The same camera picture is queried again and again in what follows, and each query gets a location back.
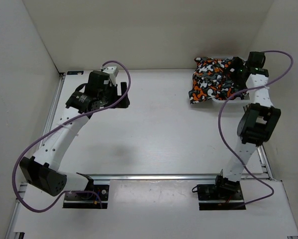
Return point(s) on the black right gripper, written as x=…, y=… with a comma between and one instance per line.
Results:
x=237, y=64

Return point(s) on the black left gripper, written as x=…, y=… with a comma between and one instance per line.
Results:
x=123, y=104

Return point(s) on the orange camouflage shorts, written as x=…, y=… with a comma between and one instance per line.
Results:
x=215, y=79

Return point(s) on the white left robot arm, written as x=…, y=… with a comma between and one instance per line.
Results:
x=41, y=170

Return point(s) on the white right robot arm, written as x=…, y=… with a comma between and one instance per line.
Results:
x=257, y=124

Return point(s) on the white perforated plastic basket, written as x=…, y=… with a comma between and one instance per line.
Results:
x=235, y=101

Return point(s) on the small blue label sticker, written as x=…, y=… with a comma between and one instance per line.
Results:
x=75, y=72

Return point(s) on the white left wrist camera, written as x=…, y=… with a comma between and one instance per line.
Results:
x=112, y=71

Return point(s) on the left aluminium frame rail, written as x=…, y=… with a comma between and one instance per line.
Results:
x=54, y=104

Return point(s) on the aluminium frame rail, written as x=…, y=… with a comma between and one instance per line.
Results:
x=54, y=104
x=264, y=161

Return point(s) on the front aluminium rail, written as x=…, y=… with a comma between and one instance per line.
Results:
x=153, y=176

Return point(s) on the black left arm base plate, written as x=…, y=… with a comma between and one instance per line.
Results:
x=88, y=200

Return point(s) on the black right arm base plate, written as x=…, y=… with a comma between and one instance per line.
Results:
x=212, y=199

